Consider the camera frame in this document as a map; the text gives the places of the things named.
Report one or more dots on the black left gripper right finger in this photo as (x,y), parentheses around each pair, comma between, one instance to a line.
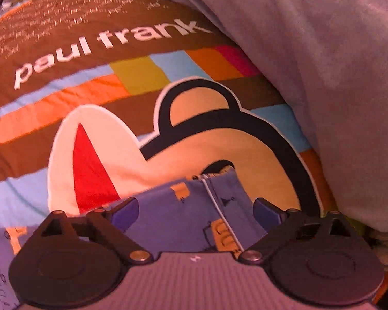
(280,226)

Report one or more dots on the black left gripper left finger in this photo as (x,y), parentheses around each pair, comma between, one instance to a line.
(109,227)

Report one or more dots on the colourful paul frank bedsheet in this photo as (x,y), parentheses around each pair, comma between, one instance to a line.
(103,99)

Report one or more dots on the grey quilt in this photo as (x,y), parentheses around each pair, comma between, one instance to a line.
(329,61)

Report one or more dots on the blue printed pajama pants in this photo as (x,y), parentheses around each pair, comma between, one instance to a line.
(206,214)

